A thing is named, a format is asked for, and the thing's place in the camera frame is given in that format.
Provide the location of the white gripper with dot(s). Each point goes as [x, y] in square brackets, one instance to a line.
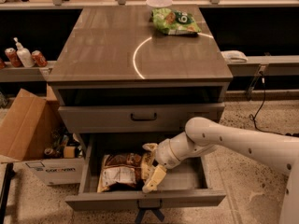
[163, 153]

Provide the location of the brown chip bag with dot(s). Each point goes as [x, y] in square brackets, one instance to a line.
[128, 170]

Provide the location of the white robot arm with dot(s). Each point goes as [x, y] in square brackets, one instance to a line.
[280, 152]

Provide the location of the grey open middle drawer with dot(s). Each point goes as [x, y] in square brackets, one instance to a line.
[187, 185]

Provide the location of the grey closed top drawer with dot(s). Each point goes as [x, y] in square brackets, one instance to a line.
[116, 119]

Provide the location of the grey drawer cabinet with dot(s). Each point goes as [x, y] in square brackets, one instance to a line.
[115, 56]

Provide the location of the green chip bag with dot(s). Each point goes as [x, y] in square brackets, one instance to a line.
[174, 22]

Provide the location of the brown cardboard box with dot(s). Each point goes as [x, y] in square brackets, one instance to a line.
[27, 134]

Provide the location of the white folded cloth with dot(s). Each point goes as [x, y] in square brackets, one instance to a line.
[234, 56]

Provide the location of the red soda can right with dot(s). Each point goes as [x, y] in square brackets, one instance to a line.
[39, 58]

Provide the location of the red soda can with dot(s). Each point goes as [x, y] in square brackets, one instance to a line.
[11, 53]
[39, 58]

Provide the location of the white pump bottle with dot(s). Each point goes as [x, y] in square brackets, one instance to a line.
[24, 54]

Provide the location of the red soda can left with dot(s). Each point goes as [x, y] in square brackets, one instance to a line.
[11, 53]

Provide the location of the black drawer handle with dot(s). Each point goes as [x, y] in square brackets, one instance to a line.
[136, 118]

